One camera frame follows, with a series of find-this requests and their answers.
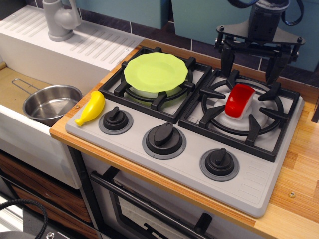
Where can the black gripper with plate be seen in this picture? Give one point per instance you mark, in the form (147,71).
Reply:
(261,36)

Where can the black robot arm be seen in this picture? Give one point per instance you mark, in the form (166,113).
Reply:
(271,3)

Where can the red white salmon sushi toy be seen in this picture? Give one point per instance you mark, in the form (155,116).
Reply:
(238,101)

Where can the green plastic plate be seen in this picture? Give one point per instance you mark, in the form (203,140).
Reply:
(155,72)

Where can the black left burner grate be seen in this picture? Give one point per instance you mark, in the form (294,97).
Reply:
(167,105)

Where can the black right stove knob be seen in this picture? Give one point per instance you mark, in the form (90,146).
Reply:
(219,165)

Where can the black stove knob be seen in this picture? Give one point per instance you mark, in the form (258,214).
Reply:
(219,165)
(115,121)
(164,142)

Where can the grey toy stove top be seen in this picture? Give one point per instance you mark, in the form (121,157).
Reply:
(249,191)

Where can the black middle stove knob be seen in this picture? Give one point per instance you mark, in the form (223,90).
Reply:
(164,142)

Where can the black left stove knob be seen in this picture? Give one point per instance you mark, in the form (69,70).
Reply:
(115,121)

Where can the yellow toy banana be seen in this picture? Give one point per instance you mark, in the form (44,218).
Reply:
(93,108)

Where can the grey toy faucet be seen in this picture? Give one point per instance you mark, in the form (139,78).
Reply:
(60,21)

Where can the stainless steel pot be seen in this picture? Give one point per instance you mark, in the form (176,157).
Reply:
(50,104)

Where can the white toy sink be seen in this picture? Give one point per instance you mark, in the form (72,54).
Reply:
(81,61)

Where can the black oven door handle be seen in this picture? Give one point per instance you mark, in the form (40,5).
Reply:
(107,182)

